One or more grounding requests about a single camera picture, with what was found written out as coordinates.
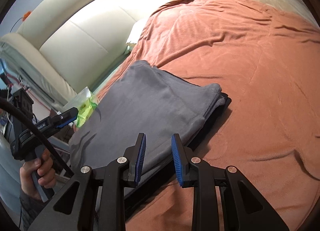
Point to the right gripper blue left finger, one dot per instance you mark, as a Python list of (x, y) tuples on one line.
[(137, 160)]

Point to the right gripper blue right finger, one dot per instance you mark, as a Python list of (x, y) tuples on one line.
[(181, 161)]

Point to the grey t-shirt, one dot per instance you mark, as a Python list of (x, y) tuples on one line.
[(144, 100)]

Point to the black folded clothes stack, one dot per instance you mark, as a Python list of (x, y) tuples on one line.
[(153, 180)]

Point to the green plastic packet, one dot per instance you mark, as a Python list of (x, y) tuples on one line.
[(86, 102)]

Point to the cream padded headboard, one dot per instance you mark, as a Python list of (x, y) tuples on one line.
[(67, 45)]

